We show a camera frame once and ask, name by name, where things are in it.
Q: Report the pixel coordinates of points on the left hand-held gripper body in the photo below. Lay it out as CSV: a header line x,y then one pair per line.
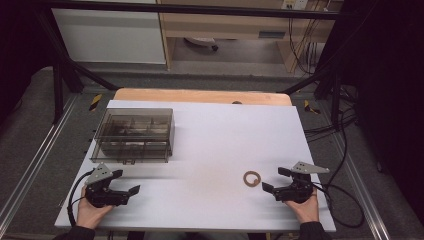
x,y
100,195

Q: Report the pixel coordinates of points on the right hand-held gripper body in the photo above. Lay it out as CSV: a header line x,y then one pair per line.
x,y
298,191

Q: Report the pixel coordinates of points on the person's right hand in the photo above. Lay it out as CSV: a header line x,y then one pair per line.
x,y
308,211

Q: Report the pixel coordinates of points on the person's left hand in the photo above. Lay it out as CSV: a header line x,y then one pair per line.
x,y
88,215

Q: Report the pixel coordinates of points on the tinted plastic drawer organizer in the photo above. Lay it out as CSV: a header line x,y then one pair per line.
x,y
133,135

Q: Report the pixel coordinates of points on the yellow black floor tape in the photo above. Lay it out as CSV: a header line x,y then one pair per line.
x,y
95,102
310,107

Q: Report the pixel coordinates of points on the black metal stand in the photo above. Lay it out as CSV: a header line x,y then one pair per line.
x,y
63,73
328,90

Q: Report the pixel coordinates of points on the black curtain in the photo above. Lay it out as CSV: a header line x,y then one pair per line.
x,y
20,50
390,83

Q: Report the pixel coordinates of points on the white cabinet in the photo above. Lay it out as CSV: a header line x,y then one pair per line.
x,y
110,36

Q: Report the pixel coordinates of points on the office chair base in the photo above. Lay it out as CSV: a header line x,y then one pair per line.
x,y
201,41

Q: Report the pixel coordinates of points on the light wooden desk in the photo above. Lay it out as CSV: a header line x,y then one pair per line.
x,y
233,23

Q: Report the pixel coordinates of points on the white power strip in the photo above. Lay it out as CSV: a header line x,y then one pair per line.
x,y
295,4

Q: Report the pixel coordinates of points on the aluminium floor rail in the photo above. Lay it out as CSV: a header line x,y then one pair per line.
x,y
361,186
36,156

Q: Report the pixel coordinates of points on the black metal frame bar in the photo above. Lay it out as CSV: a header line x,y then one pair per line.
x,y
200,10

